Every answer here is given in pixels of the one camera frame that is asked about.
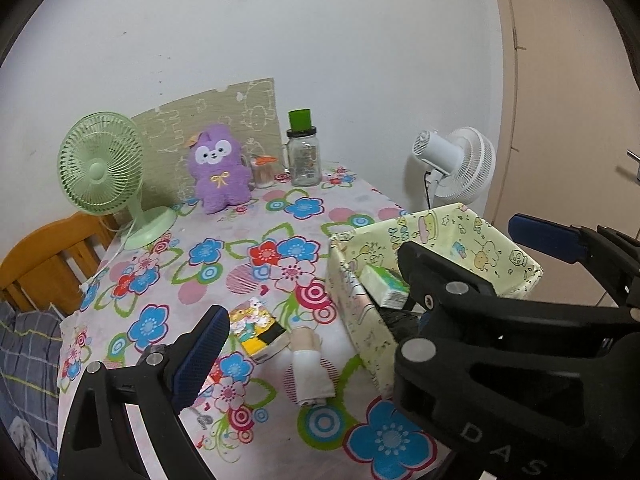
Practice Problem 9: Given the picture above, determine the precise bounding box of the green tissue pack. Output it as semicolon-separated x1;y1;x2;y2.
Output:
359;264;409;310

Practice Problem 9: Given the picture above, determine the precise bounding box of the yellow-green cartoon storage box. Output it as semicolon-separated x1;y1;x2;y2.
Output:
326;204;544;398

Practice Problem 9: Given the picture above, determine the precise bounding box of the yellow cartoon tissue pack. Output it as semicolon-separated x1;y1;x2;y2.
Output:
229;298;290;364

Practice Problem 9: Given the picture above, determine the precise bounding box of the beige white sock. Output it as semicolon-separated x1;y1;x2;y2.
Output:
290;327;335;406

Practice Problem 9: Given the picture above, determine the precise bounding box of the grey drawstring pouch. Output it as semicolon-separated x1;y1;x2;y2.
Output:
190;408;214;430

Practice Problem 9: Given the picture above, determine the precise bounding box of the white crumpled cloth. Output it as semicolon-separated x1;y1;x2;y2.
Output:
9;417;55;480

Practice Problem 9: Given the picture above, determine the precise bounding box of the grey plaid pillow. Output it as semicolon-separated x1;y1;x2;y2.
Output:
1;302;62;450

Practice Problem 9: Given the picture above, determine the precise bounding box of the white small fan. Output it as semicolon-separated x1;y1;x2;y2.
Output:
412;127;497;207

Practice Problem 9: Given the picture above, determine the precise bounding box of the wooden chair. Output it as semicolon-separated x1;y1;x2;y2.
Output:
1;212;118;314

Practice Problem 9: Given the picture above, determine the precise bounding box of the floral tablecloth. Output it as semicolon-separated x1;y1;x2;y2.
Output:
58;167;447;479

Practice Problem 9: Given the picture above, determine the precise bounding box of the green desk fan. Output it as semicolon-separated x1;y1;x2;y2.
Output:
56;112;177;250

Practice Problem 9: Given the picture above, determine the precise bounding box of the purple plush toy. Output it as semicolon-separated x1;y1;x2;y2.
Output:
188;124;252;214

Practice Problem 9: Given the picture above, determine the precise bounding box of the glass mason jar mug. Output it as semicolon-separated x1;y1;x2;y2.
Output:
285;126;322;186

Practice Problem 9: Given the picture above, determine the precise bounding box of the toothpick jar orange lid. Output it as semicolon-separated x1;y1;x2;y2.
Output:
250;155;278;188

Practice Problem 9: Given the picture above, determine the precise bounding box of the green cup on jar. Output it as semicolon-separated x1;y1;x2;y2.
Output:
288;108;312;132

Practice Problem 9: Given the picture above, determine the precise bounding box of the white fan power cable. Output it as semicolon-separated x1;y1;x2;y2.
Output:
78;213;139;292

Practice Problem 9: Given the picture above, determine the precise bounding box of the green patterned wall board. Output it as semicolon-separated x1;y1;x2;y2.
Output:
134;78;284;208

